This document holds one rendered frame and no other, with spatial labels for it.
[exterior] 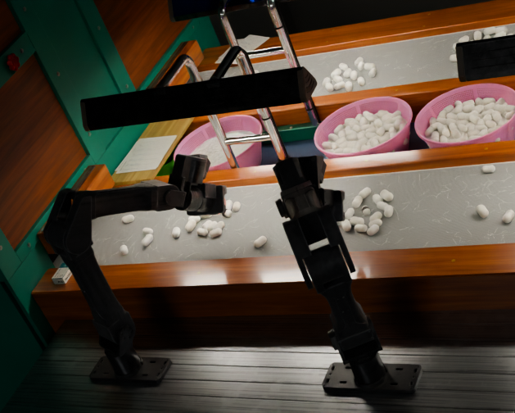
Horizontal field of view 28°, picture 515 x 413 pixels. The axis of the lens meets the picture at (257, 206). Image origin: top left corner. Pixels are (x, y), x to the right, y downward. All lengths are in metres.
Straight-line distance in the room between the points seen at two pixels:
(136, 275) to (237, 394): 0.47
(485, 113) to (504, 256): 0.60
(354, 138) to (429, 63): 0.37
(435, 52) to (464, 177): 0.66
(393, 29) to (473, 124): 0.61
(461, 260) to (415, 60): 0.98
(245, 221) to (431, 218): 0.50
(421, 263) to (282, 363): 0.37
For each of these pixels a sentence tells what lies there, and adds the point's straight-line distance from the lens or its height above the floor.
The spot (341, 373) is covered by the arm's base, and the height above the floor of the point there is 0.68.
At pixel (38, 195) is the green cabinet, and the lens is 2.74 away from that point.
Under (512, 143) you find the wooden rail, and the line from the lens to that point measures 2.46.
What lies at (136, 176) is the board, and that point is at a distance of 2.90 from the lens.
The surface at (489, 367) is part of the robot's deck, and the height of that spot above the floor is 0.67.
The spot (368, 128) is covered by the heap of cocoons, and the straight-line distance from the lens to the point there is 2.75.
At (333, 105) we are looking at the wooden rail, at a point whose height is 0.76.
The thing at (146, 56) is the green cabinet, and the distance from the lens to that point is 3.23.
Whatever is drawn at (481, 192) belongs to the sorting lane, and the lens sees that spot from 2.38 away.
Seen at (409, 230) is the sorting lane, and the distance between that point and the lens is 2.33.
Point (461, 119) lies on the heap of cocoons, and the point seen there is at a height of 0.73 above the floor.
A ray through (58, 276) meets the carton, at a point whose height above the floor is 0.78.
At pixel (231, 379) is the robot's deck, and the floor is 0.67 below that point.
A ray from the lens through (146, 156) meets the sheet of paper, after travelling 2.97.
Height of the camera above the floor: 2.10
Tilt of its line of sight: 31 degrees down
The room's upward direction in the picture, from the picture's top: 23 degrees counter-clockwise
